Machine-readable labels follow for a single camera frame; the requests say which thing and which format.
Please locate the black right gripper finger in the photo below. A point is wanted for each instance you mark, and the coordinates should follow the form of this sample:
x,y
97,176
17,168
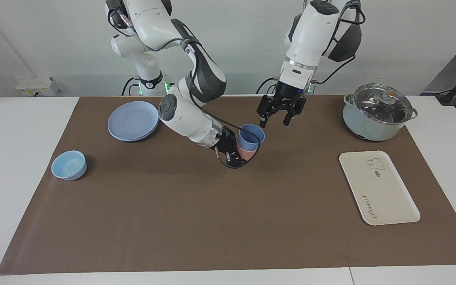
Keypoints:
x,y
236,159

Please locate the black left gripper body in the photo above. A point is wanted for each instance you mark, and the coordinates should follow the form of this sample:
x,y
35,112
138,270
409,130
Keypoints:
x,y
289,95

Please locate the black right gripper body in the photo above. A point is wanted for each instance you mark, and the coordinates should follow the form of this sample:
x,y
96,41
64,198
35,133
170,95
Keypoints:
x,y
226,140

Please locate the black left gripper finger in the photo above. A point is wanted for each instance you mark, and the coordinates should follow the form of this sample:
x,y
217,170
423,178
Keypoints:
x,y
266,109
296,109

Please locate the pink plastic cup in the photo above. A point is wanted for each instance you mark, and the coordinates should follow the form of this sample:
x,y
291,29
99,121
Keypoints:
x,y
246,153

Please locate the blue plastic cup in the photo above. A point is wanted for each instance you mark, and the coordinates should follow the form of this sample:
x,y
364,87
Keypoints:
x,y
249,138

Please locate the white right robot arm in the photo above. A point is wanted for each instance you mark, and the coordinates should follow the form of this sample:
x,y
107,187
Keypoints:
x,y
188,114

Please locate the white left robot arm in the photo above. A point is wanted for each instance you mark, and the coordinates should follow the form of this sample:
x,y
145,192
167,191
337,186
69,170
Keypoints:
x,y
315,31

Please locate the cream rabbit print tray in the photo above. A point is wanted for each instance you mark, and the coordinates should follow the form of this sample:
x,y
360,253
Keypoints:
x,y
378,190

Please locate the brown table mat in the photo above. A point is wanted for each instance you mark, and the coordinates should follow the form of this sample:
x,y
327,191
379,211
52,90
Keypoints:
x,y
232,206

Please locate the pale green cooking pot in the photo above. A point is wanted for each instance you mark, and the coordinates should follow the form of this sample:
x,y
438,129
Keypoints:
x,y
366,128

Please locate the glass pot lid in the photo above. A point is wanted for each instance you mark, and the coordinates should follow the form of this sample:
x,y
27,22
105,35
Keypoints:
x,y
382,105

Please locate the lavender round plate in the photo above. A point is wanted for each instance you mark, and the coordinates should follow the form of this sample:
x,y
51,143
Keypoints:
x,y
133,120

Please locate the light blue bowl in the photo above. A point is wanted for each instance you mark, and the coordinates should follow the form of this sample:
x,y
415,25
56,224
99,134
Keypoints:
x,y
69,165

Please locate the white power strip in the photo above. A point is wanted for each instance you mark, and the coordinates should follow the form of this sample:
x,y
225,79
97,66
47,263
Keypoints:
x,y
34,86

